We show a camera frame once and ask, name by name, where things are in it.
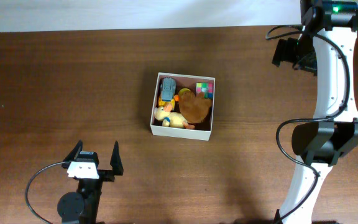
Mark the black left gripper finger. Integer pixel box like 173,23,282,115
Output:
62,140,99,168
110,141,124,175

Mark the yellow plush duck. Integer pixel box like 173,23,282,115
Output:
153,95,195,129

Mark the grey yellow toy car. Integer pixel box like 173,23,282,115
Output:
158,78,177,110

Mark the brown plush toy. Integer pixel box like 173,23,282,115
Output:
179,91,213,124

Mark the yellow wooden rattle drum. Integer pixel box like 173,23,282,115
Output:
178,88,190,97

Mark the colourful puzzle cube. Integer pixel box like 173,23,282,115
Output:
196,82,214,99

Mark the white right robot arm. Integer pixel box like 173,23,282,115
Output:
272,1,358,223

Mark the white cardboard box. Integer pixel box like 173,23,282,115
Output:
150,72,216,141

